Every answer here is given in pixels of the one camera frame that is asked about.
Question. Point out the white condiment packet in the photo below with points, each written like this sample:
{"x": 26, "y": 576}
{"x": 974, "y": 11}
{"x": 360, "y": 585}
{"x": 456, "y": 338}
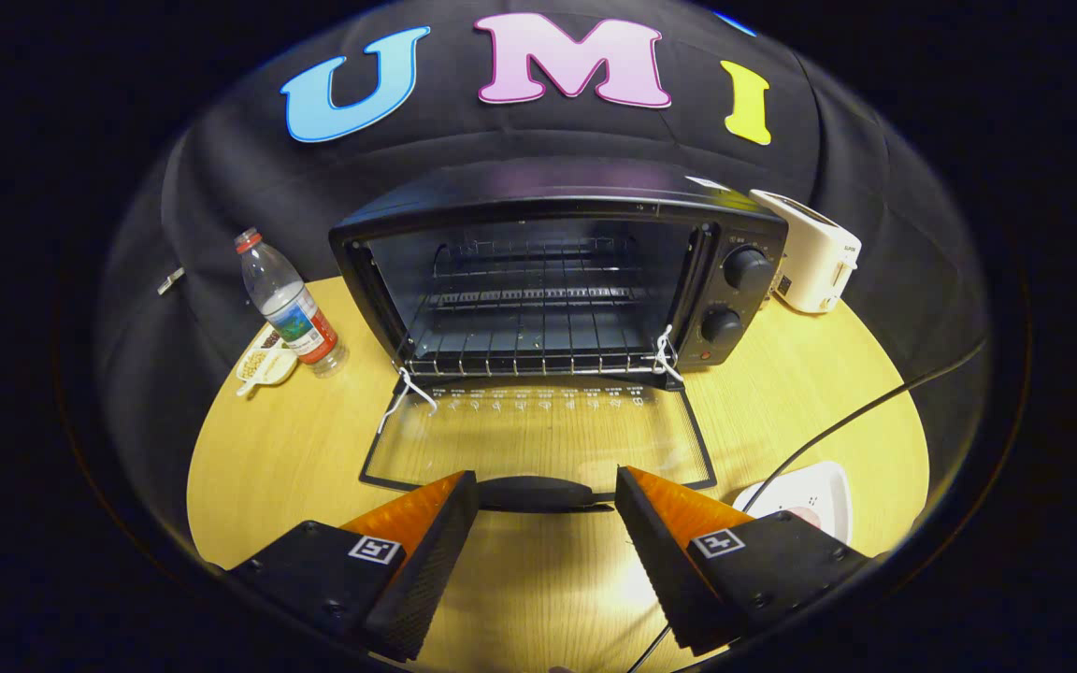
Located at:
{"x": 267, "y": 365}

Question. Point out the silver clip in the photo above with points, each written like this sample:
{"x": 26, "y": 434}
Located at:
{"x": 170, "y": 280}

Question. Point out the pink ham slice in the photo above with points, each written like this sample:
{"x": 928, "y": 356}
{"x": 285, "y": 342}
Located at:
{"x": 805, "y": 516}

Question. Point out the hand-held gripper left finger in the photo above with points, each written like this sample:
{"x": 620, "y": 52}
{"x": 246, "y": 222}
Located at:
{"x": 431, "y": 561}

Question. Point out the white bread toaster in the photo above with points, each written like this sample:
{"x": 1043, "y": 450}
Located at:
{"x": 814, "y": 252}

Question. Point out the clear plastic water bottle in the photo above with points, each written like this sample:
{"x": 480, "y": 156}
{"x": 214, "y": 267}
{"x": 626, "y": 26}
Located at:
{"x": 291, "y": 308}

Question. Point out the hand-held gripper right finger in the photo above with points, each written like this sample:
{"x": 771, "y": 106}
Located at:
{"x": 655, "y": 551}

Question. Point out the white square plate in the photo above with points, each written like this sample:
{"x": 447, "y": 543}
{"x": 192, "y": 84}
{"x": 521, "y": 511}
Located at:
{"x": 819, "y": 486}

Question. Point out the black toaster oven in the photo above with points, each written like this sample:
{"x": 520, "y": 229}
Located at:
{"x": 538, "y": 187}

